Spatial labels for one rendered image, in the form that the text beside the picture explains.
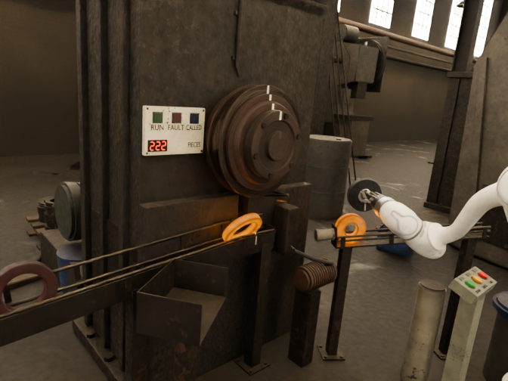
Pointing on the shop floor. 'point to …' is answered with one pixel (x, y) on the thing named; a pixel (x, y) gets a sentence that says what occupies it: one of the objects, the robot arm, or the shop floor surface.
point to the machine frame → (195, 30)
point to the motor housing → (307, 308)
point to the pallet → (47, 206)
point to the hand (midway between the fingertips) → (364, 191)
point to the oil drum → (327, 175)
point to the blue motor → (395, 247)
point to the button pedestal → (465, 323)
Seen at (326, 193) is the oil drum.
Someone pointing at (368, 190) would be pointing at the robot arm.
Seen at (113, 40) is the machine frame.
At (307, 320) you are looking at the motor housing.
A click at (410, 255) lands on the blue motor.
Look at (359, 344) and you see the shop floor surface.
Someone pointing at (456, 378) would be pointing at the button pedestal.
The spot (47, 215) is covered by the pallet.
